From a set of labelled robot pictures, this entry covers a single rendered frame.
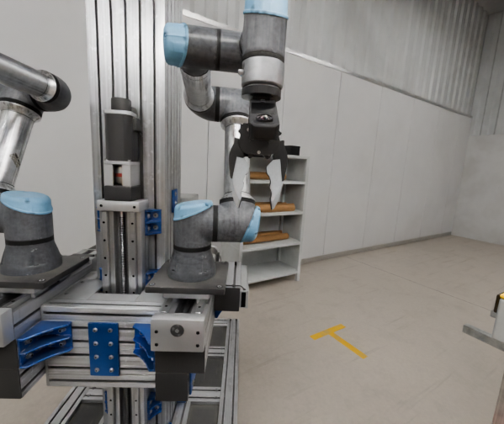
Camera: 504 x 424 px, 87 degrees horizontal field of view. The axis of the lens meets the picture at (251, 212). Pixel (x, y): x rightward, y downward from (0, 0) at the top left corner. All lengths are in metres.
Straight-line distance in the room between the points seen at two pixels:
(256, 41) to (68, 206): 2.49
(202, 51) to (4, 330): 0.81
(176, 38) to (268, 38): 0.19
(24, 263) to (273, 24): 0.89
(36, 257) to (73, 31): 2.24
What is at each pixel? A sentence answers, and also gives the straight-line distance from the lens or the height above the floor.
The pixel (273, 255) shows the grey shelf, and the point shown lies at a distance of 3.71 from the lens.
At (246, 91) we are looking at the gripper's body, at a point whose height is 1.51.
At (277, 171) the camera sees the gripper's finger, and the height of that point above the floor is 1.38.
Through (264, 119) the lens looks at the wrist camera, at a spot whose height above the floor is 1.45.
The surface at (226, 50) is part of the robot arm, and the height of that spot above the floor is 1.60.
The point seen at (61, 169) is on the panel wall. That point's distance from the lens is 2.79.
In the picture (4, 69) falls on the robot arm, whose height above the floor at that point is 1.59.
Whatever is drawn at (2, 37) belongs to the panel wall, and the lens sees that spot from 2.95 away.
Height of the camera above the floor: 1.38
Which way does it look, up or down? 9 degrees down
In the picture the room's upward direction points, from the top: 3 degrees clockwise
